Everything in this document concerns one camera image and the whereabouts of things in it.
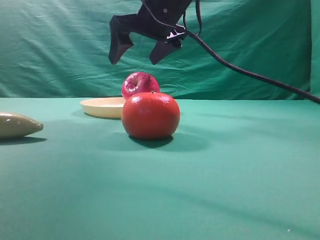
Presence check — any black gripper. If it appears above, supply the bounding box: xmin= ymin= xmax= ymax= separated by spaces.
xmin=108 ymin=0 xmax=192 ymax=65

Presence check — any red apple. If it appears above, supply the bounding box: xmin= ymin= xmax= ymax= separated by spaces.
xmin=121 ymin=72 xmax=160 ymax=99

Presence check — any pale yellow plate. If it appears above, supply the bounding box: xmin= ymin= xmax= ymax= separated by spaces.
xmin=80 ymin=97 xmax=126 ymax=119

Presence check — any red orange tomato-like fruit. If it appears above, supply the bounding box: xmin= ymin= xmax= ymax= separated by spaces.
xmin=121 ymin=92 xmax=181 ymax=140

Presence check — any green backdrop cloth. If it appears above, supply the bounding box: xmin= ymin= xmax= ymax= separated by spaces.
xmin=0 ymin=0 xmax=320 ymax=100

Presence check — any green table cloth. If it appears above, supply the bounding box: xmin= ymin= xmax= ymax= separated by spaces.
xmin=0 ymin=98 xmax=320 ymax=240

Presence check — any black cable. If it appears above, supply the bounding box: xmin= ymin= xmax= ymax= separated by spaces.
xmin=141 ymin=0 xmax=320 ymax=105

